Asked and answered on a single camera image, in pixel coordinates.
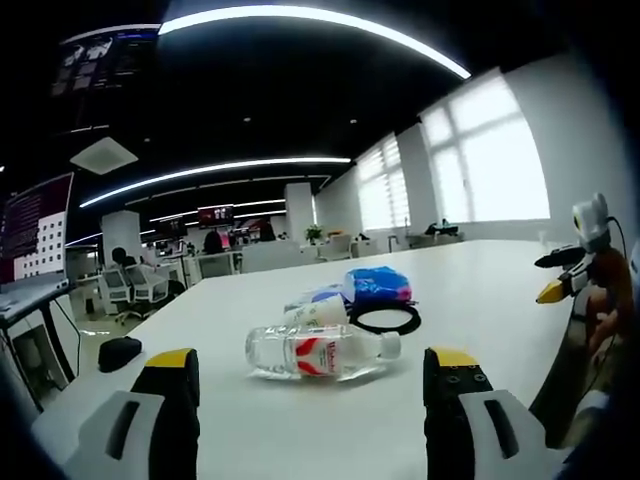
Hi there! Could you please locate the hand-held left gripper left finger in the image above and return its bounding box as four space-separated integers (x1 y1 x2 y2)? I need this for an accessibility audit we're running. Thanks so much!
63 347 202 480

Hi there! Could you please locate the white side desk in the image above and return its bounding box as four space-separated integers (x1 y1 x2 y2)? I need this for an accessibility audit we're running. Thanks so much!
0 278 81 416

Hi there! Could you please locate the ceiling display screen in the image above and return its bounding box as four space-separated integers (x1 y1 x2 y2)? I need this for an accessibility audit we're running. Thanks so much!
48 23 162 101

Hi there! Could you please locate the ceiling air vent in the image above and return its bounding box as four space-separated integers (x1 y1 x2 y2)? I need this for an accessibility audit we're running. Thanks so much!
69 136 140 176

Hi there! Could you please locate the white table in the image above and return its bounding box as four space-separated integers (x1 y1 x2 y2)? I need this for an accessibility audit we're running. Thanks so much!
29 238 596 480

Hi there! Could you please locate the blue plastic bag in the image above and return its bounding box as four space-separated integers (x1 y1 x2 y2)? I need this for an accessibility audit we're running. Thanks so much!
343 266 415 306

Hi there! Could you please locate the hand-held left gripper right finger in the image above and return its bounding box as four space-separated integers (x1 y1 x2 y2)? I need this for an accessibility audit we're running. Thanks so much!
422 345 547 480

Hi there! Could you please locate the computer monitor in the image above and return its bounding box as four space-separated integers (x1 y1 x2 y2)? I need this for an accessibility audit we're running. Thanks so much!
0 171 75 287

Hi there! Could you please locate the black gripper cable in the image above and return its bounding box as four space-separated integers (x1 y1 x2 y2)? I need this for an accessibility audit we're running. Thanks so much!
603 213 628 264

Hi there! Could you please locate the white office chair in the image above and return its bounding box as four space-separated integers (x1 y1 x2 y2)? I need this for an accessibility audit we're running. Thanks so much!
124 263 170 326
96 267 132 317

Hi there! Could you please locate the hanging red display screen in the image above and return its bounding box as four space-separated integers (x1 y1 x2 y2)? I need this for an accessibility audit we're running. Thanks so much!
196 204 236 227

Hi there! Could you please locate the clear plastic water bottle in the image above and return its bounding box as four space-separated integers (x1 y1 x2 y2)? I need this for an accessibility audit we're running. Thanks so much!
244 323 403 384

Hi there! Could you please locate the white and blue packet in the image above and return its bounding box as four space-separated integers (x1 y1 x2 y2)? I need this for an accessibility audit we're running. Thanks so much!
283 282 347 307

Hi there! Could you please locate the long ceiling light strip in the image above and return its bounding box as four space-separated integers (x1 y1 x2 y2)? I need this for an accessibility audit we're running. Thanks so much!
157 4 473 81
78 156 353 209

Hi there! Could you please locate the white paper cup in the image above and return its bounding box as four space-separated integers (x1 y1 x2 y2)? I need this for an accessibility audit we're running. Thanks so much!
282 294 350 330

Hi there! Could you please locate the small black pouch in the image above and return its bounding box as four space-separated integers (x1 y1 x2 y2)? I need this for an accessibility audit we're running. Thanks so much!
97 335 145 374

